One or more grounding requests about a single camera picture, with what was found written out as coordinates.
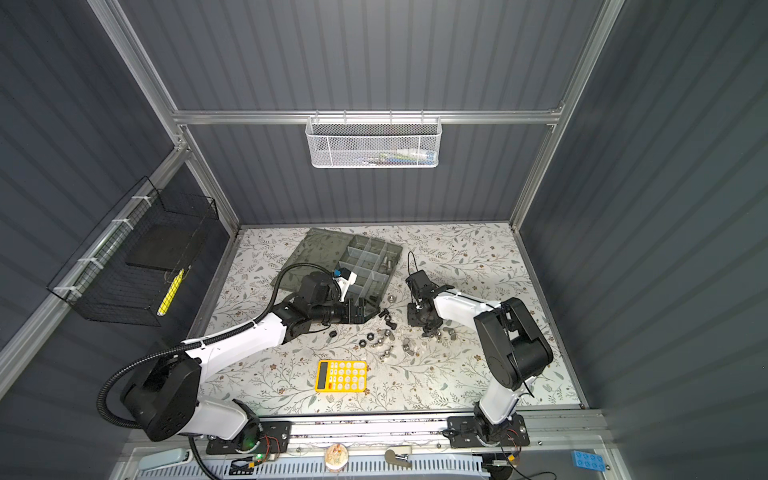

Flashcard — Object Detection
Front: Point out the white wire wall basket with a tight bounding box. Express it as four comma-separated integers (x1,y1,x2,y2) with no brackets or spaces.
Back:
305,117,443,169

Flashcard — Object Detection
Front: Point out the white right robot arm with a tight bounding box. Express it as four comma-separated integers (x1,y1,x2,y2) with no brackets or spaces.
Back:
406,270,554,430

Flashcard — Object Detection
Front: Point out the black corrugated cable hose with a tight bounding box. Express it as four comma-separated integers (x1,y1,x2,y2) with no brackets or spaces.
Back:
95,262,337,430

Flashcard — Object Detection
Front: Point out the black wire wall basket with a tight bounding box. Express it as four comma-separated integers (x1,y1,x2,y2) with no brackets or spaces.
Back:
48,181,219,327

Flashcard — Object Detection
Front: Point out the blue toy brick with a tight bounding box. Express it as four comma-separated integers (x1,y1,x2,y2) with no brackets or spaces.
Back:
571,450,607,472

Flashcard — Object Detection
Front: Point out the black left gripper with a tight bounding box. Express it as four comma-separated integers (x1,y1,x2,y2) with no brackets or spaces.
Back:
310,297,381,326

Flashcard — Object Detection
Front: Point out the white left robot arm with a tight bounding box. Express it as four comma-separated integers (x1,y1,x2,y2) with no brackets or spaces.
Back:
120,265,371,441

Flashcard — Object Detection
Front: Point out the green transparent organizer box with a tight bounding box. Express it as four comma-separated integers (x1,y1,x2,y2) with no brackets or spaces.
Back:
284,228,403,307

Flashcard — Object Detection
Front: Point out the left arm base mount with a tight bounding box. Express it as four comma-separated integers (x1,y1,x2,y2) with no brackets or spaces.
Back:
205,421,292,456

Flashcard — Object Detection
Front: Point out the yellow calculator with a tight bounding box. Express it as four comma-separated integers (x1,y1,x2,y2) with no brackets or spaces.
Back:
314,360,368,393

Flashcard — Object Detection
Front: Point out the yellow marker in basket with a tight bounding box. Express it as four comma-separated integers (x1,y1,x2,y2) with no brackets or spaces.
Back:
156,269,185,317

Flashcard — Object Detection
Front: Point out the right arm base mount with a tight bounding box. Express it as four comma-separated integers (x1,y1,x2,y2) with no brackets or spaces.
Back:
441,413,530,449

